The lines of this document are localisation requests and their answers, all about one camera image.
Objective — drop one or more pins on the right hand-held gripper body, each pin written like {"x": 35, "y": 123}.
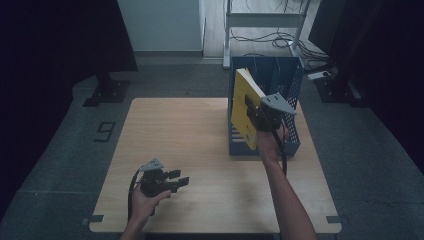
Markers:
{"x": 271, "y": 115}

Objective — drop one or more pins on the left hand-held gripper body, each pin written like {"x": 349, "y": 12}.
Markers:
{"x": 153, "y": 183}

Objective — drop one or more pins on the person's left hand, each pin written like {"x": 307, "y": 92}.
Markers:
{"x": 145, "y": 206}

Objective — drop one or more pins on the person's right hand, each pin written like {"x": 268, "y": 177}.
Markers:
{"x": 268, "y": 146}

